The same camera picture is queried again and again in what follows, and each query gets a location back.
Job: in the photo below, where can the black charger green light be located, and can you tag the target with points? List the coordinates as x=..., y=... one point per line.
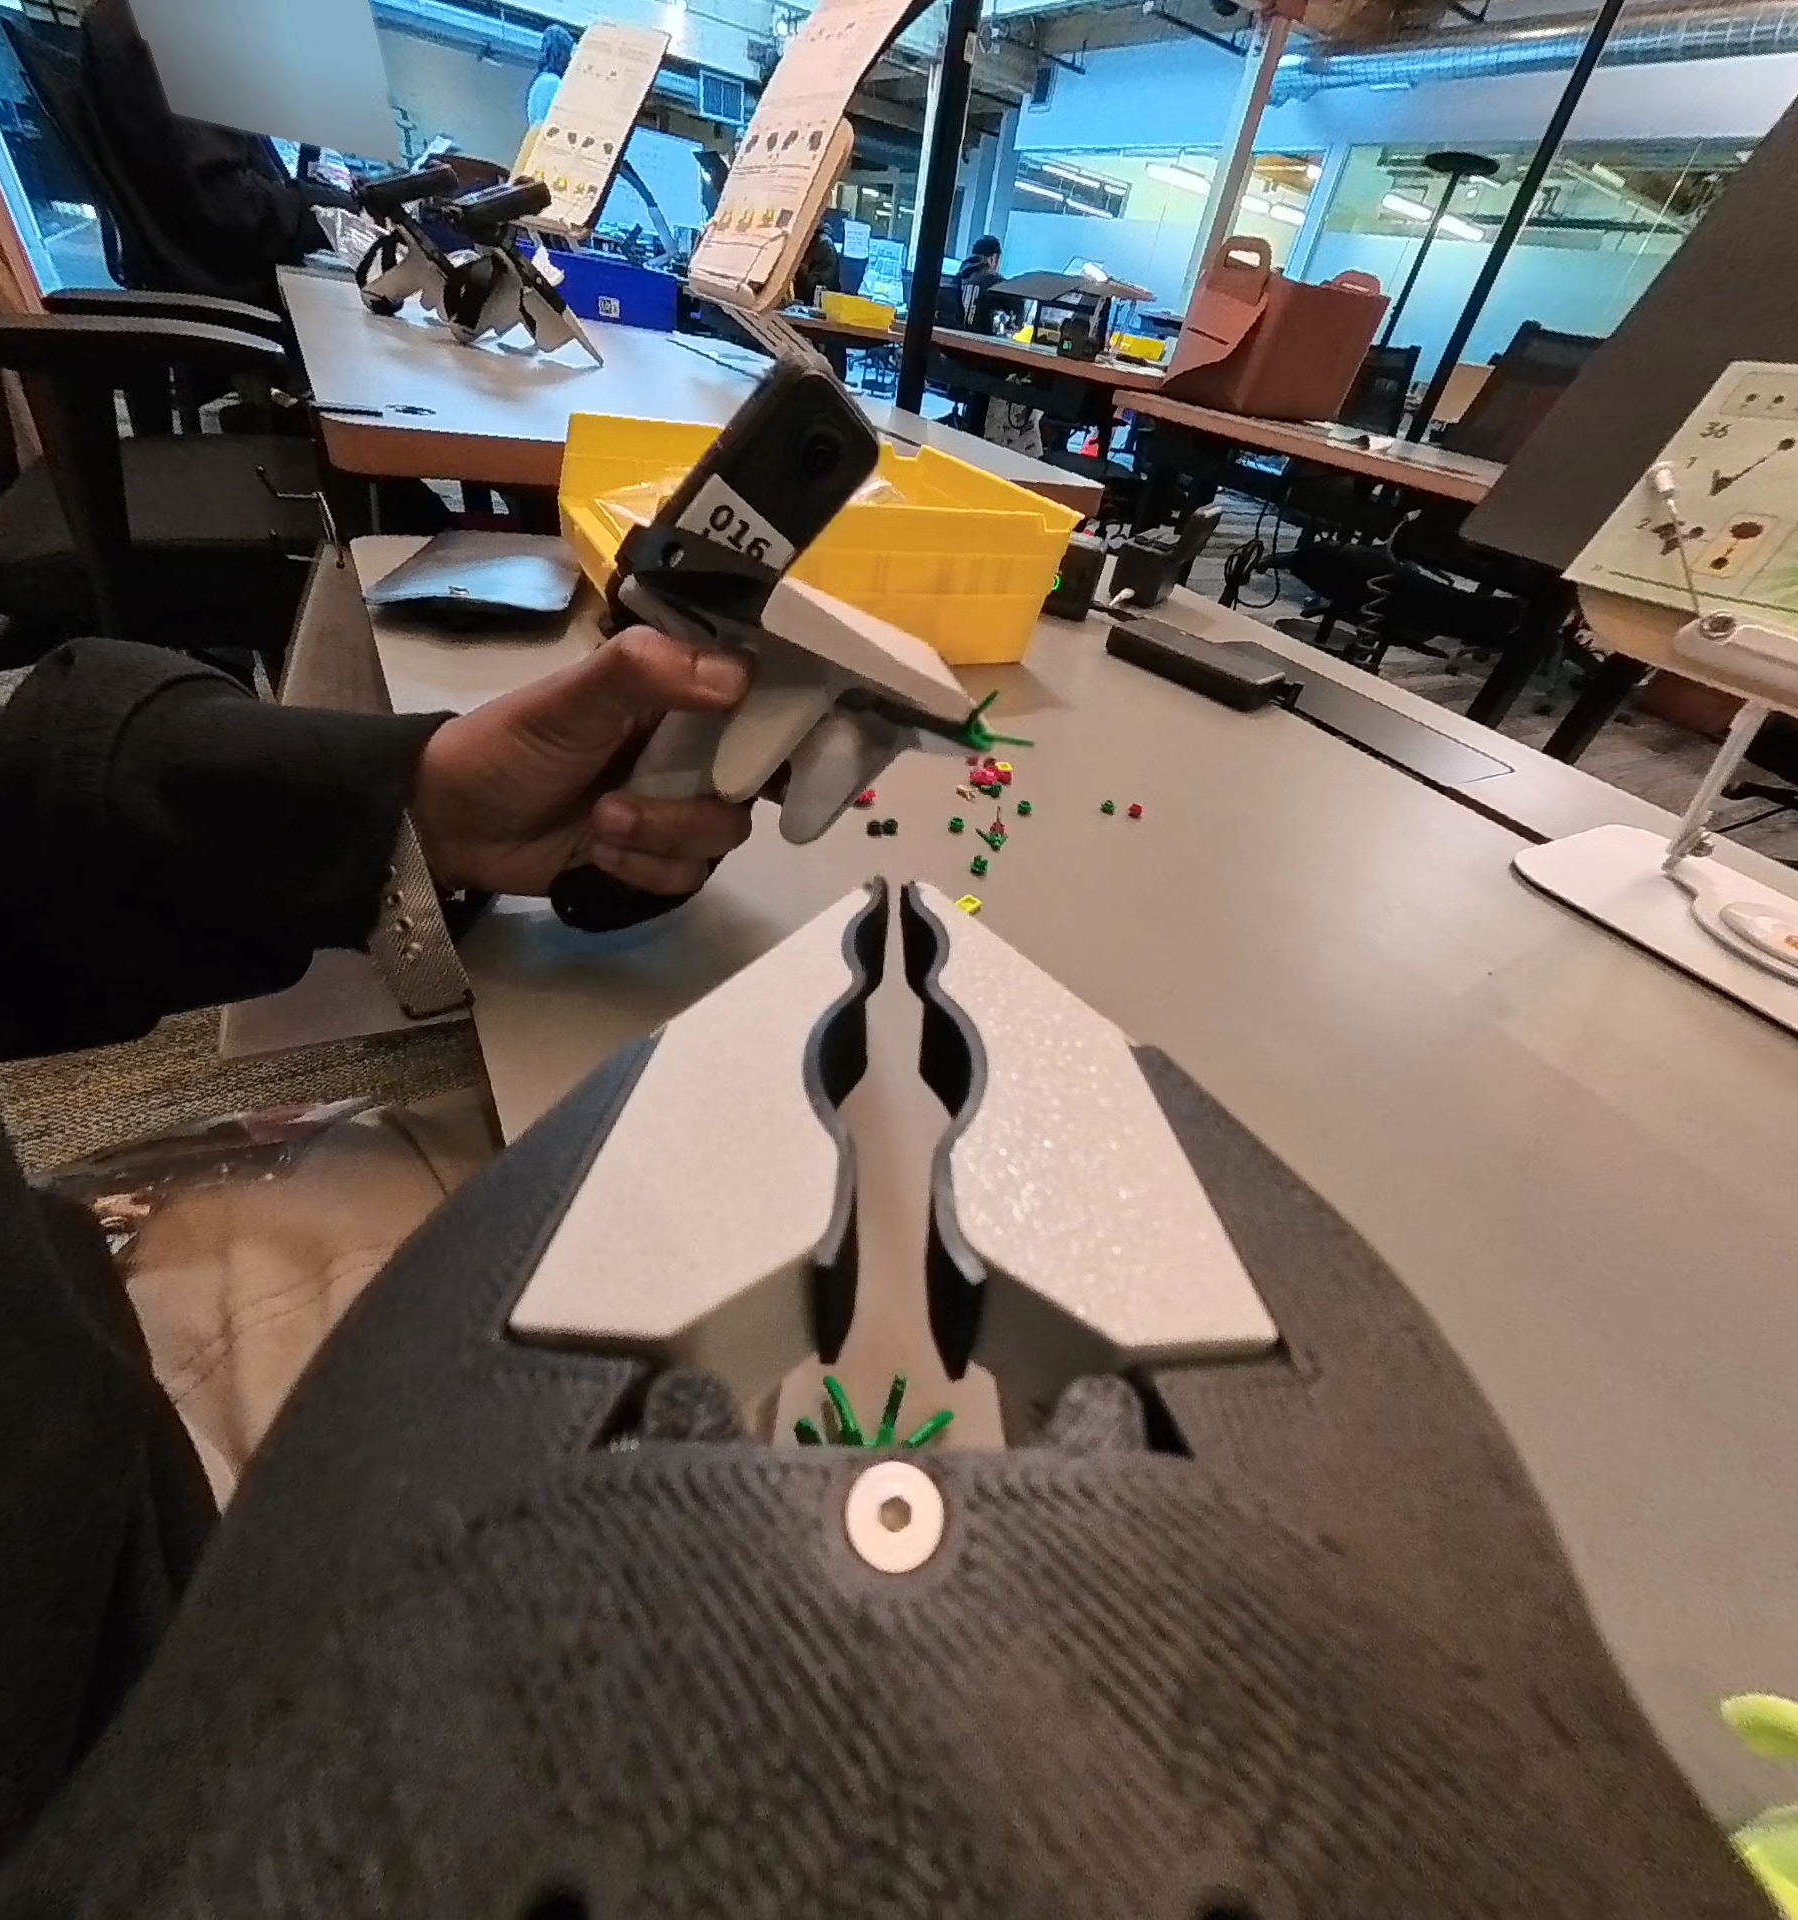
x=1076, y=578

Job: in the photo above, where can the black floor lamp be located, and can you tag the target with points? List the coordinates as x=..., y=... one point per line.
x=945, y=180
x=1522, y=224

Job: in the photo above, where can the large instruction board on stand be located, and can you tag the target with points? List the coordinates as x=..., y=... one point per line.
x=794, y=166

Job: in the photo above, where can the small instruction board on stand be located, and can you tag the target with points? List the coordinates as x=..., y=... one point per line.
x=599, y=121

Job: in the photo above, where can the black power adapter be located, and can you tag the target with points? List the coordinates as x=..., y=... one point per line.
x=1201, y=662

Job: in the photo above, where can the brown tote bag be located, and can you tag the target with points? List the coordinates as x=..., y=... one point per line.
x=1290, y=337

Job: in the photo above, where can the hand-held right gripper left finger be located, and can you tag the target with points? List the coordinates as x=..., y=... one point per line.
x=674, y=1199

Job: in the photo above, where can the person's left forearm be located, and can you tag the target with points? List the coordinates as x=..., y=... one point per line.
x=166, y=841

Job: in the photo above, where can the person's beige trousers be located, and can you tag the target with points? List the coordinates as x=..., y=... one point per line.
x=284, y=1320

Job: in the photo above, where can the green toy leaf cluster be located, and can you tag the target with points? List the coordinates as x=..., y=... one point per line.
x=854, y=1418

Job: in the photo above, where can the black charging dock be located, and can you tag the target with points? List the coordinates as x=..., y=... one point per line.
x=1162, y=556

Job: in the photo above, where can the yellow plastic bin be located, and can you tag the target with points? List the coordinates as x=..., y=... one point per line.
x=958, y=587

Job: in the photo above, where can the small blue bin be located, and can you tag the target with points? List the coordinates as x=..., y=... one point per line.
x=615, y=295

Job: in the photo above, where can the long wooden desk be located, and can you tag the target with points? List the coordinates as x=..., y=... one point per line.
x=1364, y=451

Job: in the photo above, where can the person's left hand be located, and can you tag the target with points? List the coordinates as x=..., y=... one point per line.
x=524, y=782

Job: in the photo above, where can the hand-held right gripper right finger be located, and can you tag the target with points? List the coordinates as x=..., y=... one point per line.
x=1111, y=1199

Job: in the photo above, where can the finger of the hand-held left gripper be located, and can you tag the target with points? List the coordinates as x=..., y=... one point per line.
x=854, y=646
x=834, y=782

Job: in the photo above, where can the idle hand-held gripper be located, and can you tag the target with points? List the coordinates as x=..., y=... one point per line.
x=516, y=278
x=397, y=255

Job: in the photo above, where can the neighbouring pale table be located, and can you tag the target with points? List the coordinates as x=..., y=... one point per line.
x=436, y=375

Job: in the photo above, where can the black pouch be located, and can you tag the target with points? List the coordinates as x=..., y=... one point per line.
x=464, y=578

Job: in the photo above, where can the open instruction booklet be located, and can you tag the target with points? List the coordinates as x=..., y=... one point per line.
x=1725, y=497

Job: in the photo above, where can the white book stand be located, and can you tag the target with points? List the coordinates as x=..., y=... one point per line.
x=1635, y=899

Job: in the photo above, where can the dark desk divider panel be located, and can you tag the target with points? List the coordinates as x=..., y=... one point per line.
x=1665, y=302

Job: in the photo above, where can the scattered small toy pieces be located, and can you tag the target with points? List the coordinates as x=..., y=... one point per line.
x=990, y=811

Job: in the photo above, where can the green toy stem piece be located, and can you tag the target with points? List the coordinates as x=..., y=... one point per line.
x=974, y=731

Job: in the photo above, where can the shiny plastic wrapper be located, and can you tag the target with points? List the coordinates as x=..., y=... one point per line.
x=193, y=1171

